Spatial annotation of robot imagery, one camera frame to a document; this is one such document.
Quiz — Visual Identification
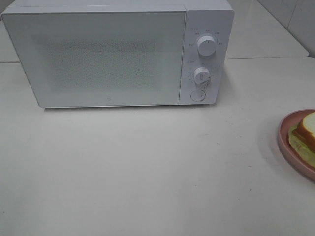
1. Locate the white bread sandwich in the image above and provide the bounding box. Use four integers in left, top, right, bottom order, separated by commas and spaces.
288, 112, 315, 165

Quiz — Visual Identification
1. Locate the white microwave oven body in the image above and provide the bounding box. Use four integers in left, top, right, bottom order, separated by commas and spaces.
1, 0, 234, 107

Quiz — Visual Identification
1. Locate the white microwave door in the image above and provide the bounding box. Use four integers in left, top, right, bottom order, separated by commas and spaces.
3, 12, 185, 108

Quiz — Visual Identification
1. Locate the pink round plate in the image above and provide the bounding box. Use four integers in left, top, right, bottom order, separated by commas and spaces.
277, 109, 315, 182

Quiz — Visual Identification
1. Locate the upper white power knob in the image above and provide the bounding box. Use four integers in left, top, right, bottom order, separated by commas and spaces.
197, 34, 217, 57

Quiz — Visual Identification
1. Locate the lower white timer knob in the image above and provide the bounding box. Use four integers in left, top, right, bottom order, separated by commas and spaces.
193, 67, 211, 86

